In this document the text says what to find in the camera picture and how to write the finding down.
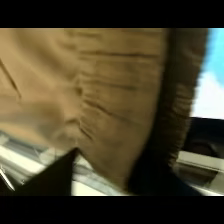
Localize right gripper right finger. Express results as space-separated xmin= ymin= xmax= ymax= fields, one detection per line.
xmin=127 ymin=153 xmax=202 ymax=197

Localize brown trousers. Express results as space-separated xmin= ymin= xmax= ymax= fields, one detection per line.
xmin=0 ymin=28 xmax=209 ymax=192

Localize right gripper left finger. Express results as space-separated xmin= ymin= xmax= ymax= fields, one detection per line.
xmin=15 ymin=148 xmax=80 ymax=197

